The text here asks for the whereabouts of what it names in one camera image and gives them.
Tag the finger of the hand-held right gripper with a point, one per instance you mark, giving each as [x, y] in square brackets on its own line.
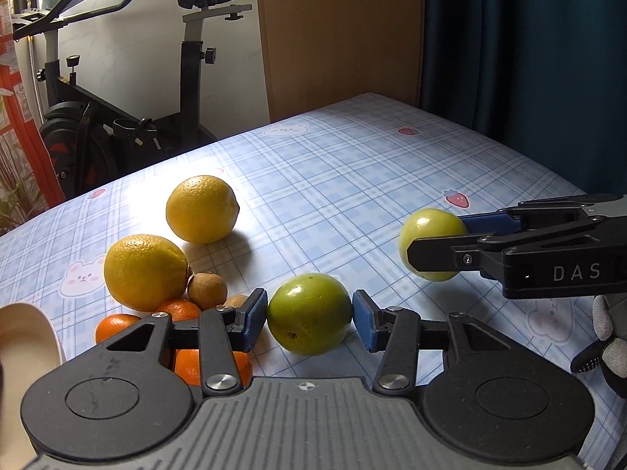
[441, 254]
[490, 223]

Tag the cream oval bowl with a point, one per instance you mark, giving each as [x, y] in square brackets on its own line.
[24, 347]

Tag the green apple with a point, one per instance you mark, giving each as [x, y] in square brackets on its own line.
[308, 311]
[431, 225]

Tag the blue plaid printed tablecloth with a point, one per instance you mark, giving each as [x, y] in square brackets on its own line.
[343, 181]

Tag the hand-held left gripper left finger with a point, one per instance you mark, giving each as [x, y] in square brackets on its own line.
[253, 320]

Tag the dark blue curtain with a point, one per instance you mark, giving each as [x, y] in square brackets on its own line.
[539, 58]

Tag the wooden cabinet panel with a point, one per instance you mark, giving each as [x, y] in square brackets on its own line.
[343, 34]

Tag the yellow lemon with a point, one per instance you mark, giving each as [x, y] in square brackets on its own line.
[202, 209]
[145, 272]

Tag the black exercise bike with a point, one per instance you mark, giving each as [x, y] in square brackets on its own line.
[191, 83]

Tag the small orange tangerine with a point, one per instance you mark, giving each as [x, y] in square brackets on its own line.
[179, 309]
[186, 364]
[115, 328]

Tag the person's right hand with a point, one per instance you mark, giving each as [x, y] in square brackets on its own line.
[610, 352]

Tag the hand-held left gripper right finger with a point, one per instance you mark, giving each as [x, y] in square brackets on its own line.
[365, 320]

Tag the chrome stand pole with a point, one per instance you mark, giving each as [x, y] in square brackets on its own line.
[33, 78]

